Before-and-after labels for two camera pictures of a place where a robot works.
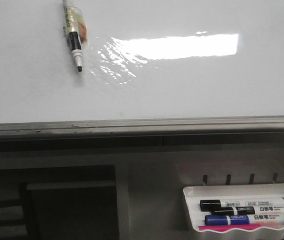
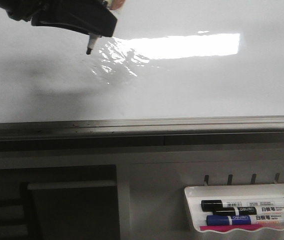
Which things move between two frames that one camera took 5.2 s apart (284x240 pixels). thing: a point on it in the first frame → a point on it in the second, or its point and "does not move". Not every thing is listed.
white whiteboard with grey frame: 151,70 does not move
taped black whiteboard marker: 75,31 → 93,38
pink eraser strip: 221,227 does not move
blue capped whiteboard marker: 216,220 does not move
